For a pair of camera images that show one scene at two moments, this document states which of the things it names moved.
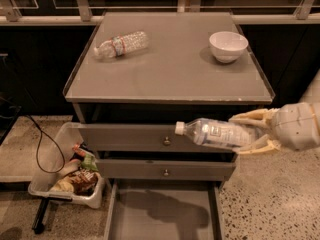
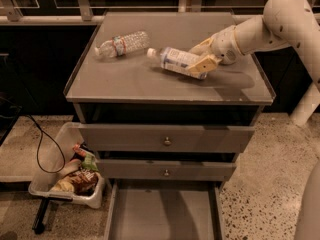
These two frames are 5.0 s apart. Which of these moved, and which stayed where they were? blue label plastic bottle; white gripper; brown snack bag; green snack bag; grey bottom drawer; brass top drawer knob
Moved: blue label plastic bottle; white gripper
Stayed: green snack bag; brown snack bag; brass top drawer knob; grey bottom drawer
